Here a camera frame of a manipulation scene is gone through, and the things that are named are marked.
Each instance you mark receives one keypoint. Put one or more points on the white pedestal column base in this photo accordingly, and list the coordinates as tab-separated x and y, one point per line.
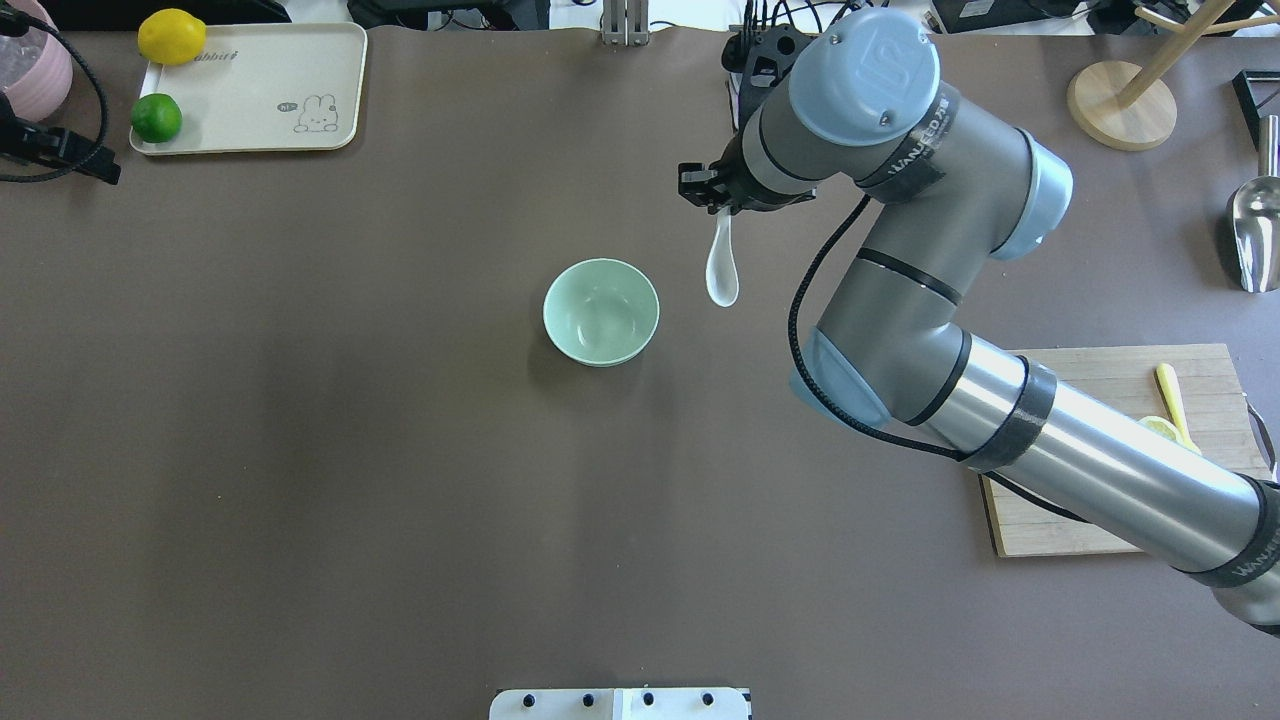
684	702

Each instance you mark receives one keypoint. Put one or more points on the pink bowl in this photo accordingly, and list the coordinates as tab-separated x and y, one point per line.
36	74

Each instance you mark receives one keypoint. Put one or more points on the mint green bowl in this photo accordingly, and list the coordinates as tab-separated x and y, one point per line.
601	312

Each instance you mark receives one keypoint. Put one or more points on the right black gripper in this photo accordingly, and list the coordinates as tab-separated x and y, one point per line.
729	187

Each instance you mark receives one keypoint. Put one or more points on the wooden cup tree stand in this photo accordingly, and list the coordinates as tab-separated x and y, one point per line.
1129	108

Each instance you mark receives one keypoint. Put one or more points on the yellow plastic knife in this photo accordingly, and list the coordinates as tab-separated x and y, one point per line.
1170	388

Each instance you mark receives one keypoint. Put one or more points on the green lime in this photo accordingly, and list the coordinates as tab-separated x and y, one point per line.
156	118

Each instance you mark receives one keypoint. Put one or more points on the cream tray with bear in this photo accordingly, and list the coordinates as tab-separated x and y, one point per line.
264	87

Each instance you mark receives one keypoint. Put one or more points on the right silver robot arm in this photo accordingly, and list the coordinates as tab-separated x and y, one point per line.
959	187

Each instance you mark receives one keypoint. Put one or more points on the bamboo cutting board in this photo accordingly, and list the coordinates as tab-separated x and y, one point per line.
1098	482

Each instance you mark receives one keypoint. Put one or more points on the yellow lemon slice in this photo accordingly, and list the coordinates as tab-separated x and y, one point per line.
1162	427

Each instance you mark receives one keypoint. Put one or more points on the white ceramic spoon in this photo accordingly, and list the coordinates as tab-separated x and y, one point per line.
721	274

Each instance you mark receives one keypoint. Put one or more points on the metal scoop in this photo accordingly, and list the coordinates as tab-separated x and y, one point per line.
1254	217

